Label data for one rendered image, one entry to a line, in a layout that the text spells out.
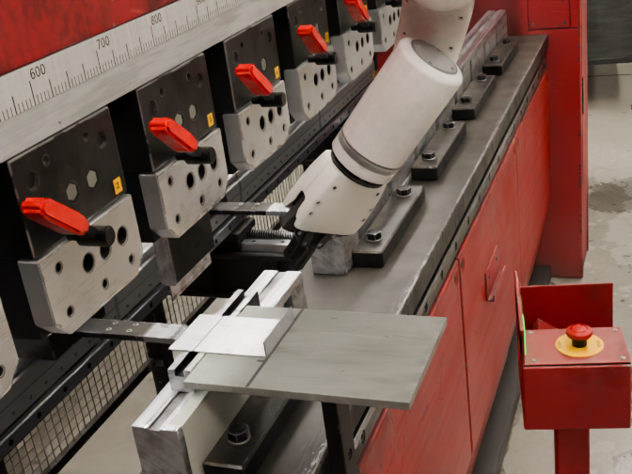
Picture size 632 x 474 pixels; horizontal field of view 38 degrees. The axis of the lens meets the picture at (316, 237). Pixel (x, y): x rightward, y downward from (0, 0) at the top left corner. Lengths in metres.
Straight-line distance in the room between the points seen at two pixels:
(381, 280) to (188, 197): 0.57
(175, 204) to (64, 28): 0.23
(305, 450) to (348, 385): 0.15
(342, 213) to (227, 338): 0.21
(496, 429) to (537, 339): 1.07
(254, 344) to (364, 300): 0.37
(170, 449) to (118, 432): 1.81
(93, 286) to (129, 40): 0.24
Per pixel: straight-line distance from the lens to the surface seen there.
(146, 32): 0.94
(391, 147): 1.04
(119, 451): 2.77
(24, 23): 0.79
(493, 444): 2.48
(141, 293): 1.45
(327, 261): 1.52
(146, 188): 0.94
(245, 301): 1.20
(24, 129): 0.78
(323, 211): 1.10
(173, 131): 0.89
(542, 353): 1.45
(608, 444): 2.57
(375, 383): 1.00
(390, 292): 1.45
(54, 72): 0.81
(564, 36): 3.09
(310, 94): 1.32
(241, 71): 1.06
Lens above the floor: 1.54
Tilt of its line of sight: 23 degrees down
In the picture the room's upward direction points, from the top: 8 degrees counter-clockwise
